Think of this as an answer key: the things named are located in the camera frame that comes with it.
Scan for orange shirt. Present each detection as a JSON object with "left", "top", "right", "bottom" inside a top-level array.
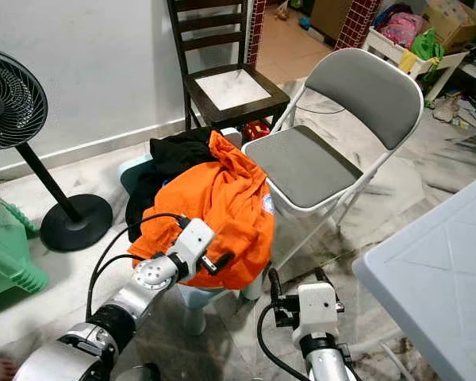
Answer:
[{"left": 129, "top": 131, "right": 277, "bottom": 291}]

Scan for black garment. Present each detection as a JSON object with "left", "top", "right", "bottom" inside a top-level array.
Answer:
[{"left": 125, "top": 127, "right": 219, "bottom": 243}]

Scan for white folding table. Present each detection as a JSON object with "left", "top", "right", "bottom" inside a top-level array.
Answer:
[{"left": 353, "top": 171, "right": 476, "bottom": 381}]

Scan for grey robot leg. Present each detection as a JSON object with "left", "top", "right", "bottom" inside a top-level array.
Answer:
[{"left": 115, "top": 361, "right": 163, "bottom": 381}]

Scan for small red toy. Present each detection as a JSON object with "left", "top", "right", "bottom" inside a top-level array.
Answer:
[{"left": 242, "top": 119, "right": 271, "bottom": 142}]

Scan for dark wooden chair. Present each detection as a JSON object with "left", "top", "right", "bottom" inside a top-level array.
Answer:
[{"left": 167, "top": 0, "right": 290, "bottom": 132}]

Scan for green plastic basket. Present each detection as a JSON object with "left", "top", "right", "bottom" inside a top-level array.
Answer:
[{"left": 0, "top": 187, "right": 50, "bottom": 301}]

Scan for grey folding chair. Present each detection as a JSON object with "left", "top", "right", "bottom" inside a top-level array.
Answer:
[{"left": 242, "top": 48, "right": 425, "bottom": 275}]

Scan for scattered floor toys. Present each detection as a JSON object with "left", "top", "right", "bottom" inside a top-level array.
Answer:
[{"left": 432, "top": 91, "right": 476, "bottom": 132}]

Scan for yellow cloth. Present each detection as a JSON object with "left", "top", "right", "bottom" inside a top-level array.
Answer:
[{"left": 398, "top": 48, "right": 420, "bottom": 72}]

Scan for white toy shelf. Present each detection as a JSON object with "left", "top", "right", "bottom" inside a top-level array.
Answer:
[{"left": 363, "top": 28, "right": 469, "bottom": 100}]

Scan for black standing fan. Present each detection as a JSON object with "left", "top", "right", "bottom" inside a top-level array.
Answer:
[{"left": 0, "top": 46, "right": 113, "bottom": 253}]

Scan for green bag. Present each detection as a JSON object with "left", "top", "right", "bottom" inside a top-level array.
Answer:
[{"left": 411, "top": 28, "right": 447, "bottom": 63}]

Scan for brown cardboard box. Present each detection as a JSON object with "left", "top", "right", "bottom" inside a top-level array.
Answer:
[
  {"left": 309, "top": 0, "right": 354, "bottom": 40},
  {"left": 424, "top": 0, "right": 476, "bottom": 50}
]

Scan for pink backpack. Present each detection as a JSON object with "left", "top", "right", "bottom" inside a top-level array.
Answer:
[{"left": 381, "top": 10, "right": 425, "bottom": 48}]

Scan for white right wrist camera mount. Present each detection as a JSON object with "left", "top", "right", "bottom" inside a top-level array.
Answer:
[{"left": 294, "top": 282, "right": 342, "bottom": 338}]

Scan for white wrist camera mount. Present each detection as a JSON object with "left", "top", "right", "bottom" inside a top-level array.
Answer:
[
  {"left": 294, "top": 282, "right": 342, "bottom": 338},
  {"left": 168, "top": 218, "right": 217, "bottom": 275}
]

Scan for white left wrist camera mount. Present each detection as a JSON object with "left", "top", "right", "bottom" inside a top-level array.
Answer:
[{"left": 168, "top": 218, "right": 217, "bottom": 275}]

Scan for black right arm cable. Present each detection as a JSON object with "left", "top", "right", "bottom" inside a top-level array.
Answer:
[{"left": 258, "top": 303, "right": 310, "bottom": 381}]

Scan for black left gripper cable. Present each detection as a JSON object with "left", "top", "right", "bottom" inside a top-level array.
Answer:
[{"left": 87, "top": 252, "right": 167, "bottom": 302}]

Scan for black left wrist camera cable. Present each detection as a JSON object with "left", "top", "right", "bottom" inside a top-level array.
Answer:
[{"left": 86, "top": 213, "right": 187, "bottom": 322}]

